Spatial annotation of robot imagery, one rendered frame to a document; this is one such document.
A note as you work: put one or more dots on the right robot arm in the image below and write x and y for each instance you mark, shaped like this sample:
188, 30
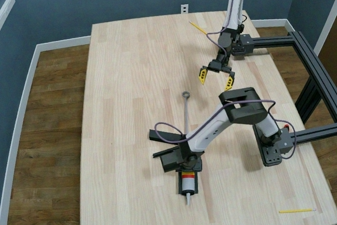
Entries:
229, 39

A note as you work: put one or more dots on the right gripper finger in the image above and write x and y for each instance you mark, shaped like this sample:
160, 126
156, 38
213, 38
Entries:
203, 75
228, 85

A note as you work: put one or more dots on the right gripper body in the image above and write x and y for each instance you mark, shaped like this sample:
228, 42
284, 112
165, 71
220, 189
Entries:
226, 69

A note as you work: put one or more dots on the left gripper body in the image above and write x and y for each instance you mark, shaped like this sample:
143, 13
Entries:
195, 168

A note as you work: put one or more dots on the red and grey cartridge tube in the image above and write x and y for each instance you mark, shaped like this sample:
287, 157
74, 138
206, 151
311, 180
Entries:
188, 183

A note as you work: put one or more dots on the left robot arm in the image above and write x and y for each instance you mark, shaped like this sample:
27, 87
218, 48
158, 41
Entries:
248, 113

